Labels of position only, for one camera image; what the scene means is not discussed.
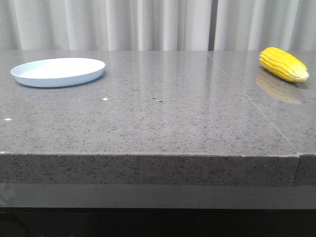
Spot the light blue round plate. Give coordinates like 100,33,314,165
11,58,106,88

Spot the yellow corn cob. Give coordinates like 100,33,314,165
259,47,309,83

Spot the grey pleated curtain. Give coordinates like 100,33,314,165
0,0,316,51

